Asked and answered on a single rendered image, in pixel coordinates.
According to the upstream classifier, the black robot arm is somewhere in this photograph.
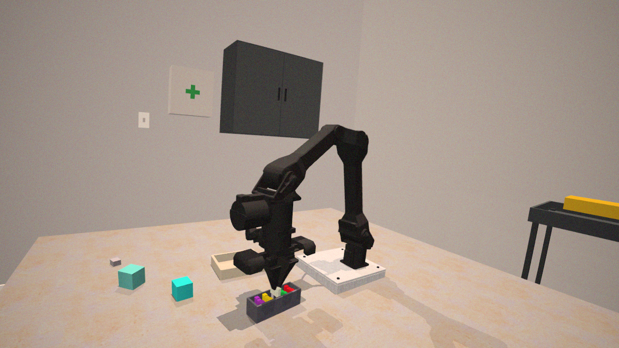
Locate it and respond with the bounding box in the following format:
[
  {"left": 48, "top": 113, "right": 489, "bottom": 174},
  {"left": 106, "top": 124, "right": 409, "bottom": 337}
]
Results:
[{"left": 230, "top": 124, "right": 374, "bottom": 269}]

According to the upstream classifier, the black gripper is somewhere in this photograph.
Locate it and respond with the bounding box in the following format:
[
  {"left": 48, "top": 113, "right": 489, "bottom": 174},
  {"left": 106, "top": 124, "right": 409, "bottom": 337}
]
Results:
[{"left": 233, "top": 224, "right": 316, "bottom": 290}]

